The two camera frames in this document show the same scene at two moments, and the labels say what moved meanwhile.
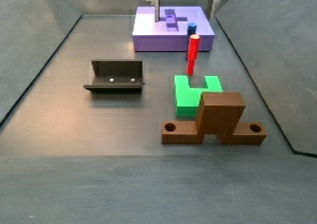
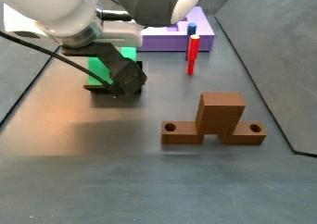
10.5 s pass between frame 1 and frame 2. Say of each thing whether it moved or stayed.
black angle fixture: stayed
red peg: stayed
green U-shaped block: moved
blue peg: stayed
